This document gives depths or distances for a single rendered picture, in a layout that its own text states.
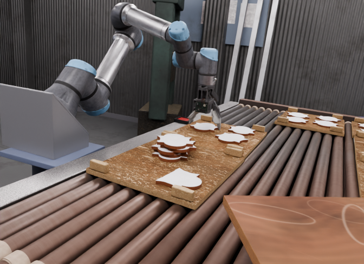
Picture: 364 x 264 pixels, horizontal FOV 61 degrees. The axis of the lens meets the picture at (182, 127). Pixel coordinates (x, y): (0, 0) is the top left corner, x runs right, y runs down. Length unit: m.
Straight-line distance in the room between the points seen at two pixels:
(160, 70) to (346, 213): 3.29
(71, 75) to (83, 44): 4.33
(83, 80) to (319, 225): 0.98
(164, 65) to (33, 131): 2.68
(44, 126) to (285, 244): 0.91
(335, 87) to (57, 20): 4.46
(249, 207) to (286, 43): 3.87
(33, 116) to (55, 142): 0.12
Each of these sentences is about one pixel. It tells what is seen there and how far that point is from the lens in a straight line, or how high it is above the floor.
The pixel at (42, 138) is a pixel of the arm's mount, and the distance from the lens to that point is 1.19.
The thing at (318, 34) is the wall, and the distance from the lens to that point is 4.34.
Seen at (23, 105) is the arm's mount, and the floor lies 1.05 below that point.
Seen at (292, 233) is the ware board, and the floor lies 1.04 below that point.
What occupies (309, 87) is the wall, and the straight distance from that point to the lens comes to 4.35.
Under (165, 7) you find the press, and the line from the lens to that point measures 3.76.
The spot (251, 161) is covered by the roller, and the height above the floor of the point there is 0.91.
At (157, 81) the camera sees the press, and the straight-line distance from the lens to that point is 3.76.
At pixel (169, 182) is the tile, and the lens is 0.83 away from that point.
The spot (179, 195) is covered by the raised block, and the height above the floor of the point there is 0.94.
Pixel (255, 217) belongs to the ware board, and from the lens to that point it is 0.54.
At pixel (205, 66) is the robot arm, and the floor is 1.22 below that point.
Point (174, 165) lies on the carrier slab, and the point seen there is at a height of 0.94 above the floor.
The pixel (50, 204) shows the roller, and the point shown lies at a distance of 0.80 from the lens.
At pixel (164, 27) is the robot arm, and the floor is 1.36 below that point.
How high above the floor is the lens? 1.30
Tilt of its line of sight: 15 degrees down
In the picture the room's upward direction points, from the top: 5 degrees clockwise
